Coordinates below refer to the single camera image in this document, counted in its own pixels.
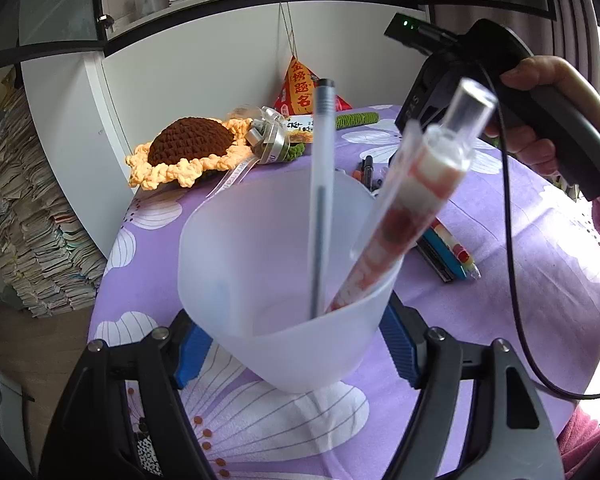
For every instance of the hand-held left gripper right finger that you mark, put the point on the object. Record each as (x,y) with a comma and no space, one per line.
(401,355)

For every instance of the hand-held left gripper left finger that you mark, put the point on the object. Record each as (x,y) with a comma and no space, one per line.
(192,355)

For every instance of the translucent white plastic cup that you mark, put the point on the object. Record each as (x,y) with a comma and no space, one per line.
(280,355)

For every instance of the pink patterned tube clear cap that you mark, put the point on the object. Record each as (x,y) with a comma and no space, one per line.
(420,200)

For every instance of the grey translucent gel pen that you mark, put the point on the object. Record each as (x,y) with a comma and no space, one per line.
(325,135)

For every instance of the person's right hand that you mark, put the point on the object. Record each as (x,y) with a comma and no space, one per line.
(565,72)

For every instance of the black pen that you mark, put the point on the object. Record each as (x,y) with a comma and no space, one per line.
(432,262)

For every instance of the white patterned pen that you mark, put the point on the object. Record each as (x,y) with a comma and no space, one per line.
(460,252)

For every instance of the purple floral tablecloth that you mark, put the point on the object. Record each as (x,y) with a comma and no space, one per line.
(555,285)

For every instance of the black marker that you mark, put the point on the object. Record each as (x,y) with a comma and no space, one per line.
(370,170)

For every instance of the green crochet stem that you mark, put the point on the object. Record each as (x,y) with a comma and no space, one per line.
(355,119)

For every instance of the person's pink clothing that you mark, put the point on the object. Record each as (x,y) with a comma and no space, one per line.
(590,440)

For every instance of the stack of papers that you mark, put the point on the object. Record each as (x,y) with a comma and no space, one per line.
(25,220)

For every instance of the crocheted sunflower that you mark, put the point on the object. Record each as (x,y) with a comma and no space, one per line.
(190,137)

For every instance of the green crochet leaf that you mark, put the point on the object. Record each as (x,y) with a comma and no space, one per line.
(292,151)

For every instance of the silver ribbon bow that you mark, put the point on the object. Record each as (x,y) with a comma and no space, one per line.
(267,135)

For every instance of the red pyramid pouch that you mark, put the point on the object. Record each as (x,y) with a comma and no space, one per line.
(300,90)

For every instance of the white cabinet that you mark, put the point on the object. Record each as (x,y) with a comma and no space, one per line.
(180,60)

